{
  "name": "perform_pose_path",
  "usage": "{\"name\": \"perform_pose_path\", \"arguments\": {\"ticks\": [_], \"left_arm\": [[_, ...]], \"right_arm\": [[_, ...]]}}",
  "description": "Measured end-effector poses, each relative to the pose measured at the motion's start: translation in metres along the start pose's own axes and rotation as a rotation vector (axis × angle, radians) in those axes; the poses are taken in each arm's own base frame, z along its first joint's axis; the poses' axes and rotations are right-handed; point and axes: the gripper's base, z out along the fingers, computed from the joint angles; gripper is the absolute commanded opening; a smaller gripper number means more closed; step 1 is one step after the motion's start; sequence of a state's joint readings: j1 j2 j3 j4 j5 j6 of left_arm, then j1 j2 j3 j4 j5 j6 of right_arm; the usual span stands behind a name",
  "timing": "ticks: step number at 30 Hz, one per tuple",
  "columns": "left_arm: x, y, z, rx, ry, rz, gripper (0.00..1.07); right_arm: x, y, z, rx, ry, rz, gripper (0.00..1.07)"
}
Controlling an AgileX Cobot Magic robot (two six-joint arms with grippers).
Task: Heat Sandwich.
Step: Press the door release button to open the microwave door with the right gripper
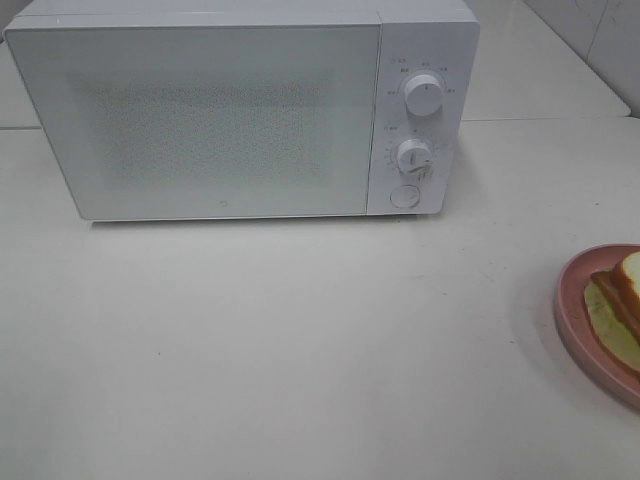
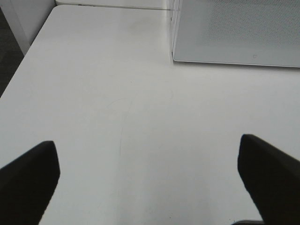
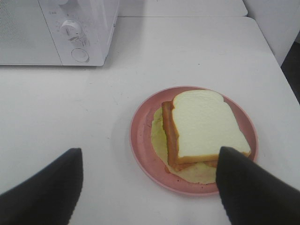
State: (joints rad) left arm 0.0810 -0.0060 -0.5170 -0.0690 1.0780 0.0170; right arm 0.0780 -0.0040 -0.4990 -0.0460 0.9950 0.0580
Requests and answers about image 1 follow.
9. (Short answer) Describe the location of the white bread sandwich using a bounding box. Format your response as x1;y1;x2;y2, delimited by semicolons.
584;252;639;377

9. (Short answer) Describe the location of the round white door button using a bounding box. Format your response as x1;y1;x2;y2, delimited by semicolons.
390;185;420;209

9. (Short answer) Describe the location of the lower white timer knob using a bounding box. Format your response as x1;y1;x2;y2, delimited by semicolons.
395;139;434;175

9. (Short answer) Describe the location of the upper white power knob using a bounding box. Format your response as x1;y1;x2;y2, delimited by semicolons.
403;73;444;117

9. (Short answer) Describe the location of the white microwave door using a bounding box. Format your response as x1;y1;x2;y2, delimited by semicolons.
7;25;379;221

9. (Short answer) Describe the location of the pink round plate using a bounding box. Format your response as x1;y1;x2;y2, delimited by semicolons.
554;244;639;408

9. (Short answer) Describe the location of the white microwave oven body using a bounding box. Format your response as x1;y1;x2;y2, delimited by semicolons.
4;1;480;219

